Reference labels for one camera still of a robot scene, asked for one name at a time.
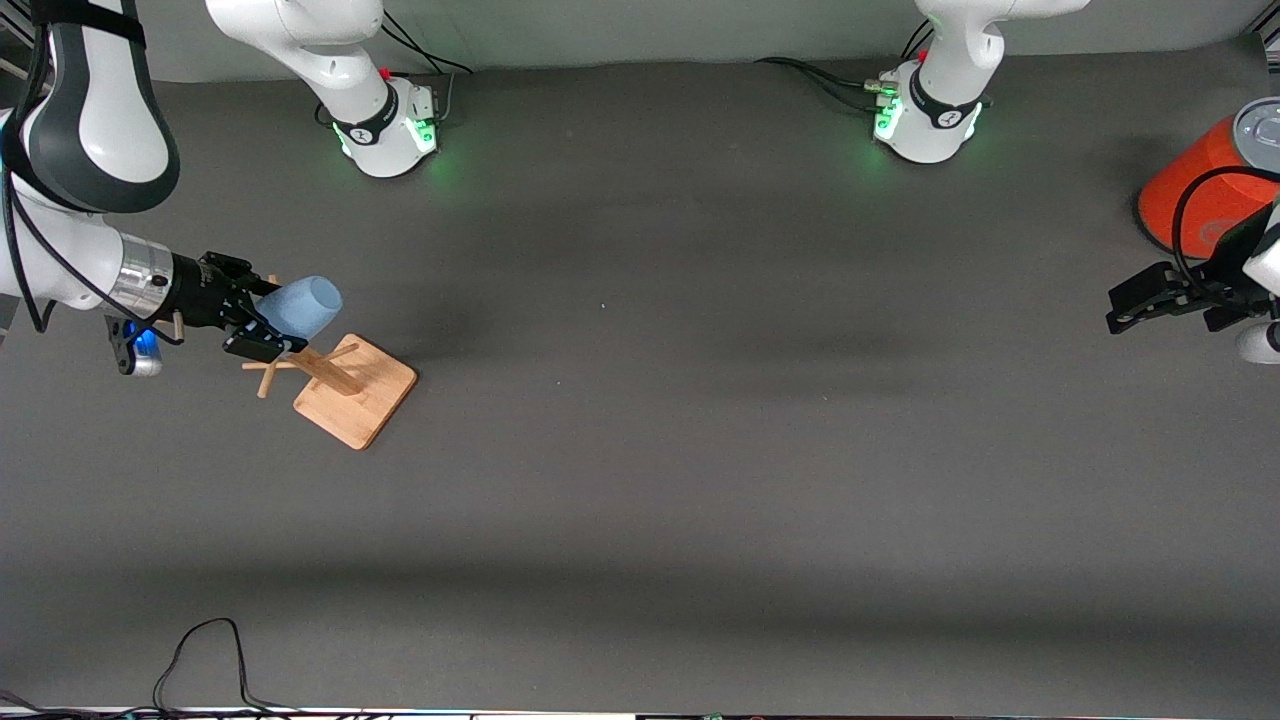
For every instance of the wooden cup rack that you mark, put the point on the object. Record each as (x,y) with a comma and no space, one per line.
(355,395)

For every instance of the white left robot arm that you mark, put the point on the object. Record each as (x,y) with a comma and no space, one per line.
(940,100)

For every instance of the aluminium frame rail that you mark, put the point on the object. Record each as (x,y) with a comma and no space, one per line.
(12,40)

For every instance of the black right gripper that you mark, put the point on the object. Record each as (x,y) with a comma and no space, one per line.
(197,289)

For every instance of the dark grey table mat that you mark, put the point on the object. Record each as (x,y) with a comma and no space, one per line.
(640,500)

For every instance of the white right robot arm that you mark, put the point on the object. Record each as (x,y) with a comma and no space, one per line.
(95,105)

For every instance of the light blue cup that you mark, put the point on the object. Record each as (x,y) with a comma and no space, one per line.
(300,305)

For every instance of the orange cylinder with grey lid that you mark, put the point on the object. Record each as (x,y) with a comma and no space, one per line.
(1200,170)

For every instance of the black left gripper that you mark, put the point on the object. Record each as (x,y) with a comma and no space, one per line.
(1214,275)

